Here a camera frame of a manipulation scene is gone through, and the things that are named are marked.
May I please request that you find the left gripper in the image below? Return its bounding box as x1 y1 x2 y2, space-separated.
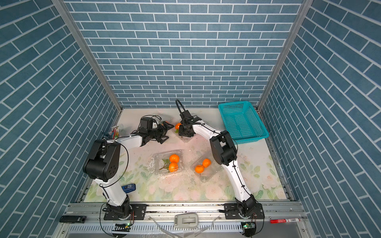
147 121 174 143

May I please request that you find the orange pair with leaves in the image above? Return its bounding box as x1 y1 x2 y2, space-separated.
175 123 182 133

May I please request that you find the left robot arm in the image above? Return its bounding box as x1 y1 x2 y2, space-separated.
83 116 174 209

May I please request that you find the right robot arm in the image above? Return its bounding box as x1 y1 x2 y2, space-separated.
179 110 258 215

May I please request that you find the front left orange pair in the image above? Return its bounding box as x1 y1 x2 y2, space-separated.
160 154 180 173

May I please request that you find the front right orange pair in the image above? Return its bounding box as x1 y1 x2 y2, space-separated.
194 158 211 174

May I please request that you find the pink pen cup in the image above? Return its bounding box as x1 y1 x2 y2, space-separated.
102 126 120 140

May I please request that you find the teal plastic basket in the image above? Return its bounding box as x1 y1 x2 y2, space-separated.
218 101 269 144

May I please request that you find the blue card on table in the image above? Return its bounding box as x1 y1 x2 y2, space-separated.
122 183 137 194

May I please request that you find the red marker pen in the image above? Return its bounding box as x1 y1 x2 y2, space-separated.
270 218 301 224

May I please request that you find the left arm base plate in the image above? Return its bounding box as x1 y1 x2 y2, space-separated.
102 204 147 221

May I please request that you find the grey box on rail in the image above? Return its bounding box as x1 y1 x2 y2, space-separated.
174 213 199 229

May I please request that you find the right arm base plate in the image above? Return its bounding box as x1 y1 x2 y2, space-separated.
219 203 265 220

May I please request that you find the black device on rail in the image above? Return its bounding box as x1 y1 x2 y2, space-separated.
59 215 87 224

